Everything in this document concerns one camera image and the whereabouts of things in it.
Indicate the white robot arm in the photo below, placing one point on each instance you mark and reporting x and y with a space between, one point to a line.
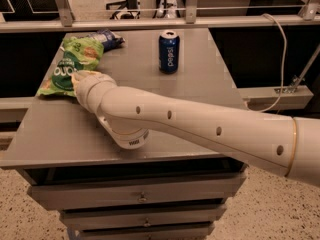
278 144

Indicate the blue pepsi can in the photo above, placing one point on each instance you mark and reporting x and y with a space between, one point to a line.
169 44

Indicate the grey metal railing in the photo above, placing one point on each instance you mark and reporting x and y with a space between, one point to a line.
23 16

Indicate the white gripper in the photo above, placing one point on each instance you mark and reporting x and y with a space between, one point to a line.
84 85

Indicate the blue chip bag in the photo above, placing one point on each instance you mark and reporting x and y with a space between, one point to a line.
108 39

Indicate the black office chair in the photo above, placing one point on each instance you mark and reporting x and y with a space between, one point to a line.
123 9

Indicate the grey drawer cabinet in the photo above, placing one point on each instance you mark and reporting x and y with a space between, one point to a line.
168 189

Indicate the green rice chip bag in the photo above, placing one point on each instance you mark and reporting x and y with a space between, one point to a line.
78 54

